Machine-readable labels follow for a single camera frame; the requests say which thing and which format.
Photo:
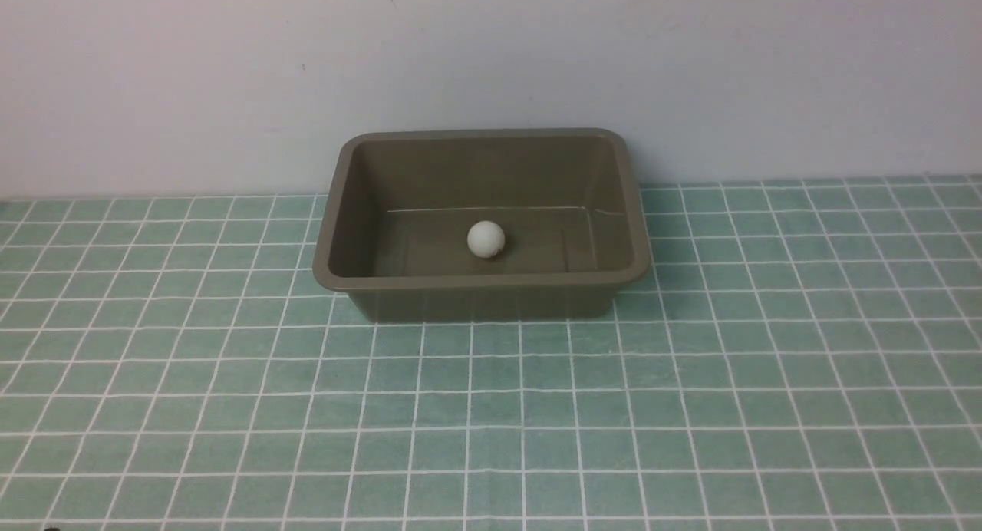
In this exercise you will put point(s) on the white table-tennis ball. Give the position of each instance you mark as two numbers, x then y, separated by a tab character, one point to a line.
486	239

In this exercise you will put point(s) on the green checkered tablecloth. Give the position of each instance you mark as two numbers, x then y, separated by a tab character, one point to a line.
805	355

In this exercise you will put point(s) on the olive green plastic bin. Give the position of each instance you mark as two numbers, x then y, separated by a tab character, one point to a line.
400	205

